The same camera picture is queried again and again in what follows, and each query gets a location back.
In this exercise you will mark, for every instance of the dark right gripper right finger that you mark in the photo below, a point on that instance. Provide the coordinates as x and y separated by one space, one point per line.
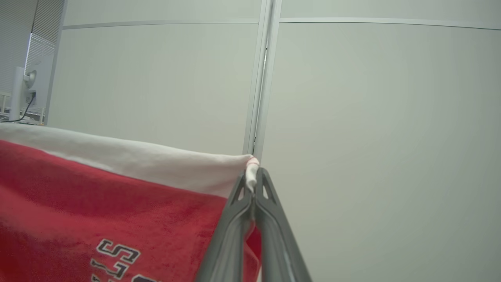
278 243

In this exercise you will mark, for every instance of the grey partition post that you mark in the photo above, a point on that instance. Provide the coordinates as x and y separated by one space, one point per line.
263 78

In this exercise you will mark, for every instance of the red white basketball shirt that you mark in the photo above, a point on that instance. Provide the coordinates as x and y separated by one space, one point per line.
117 196

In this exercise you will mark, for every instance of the white desk monitor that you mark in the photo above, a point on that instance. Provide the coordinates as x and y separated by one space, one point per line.
19 90

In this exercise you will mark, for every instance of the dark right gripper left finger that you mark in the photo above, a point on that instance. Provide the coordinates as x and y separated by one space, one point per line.
229 243

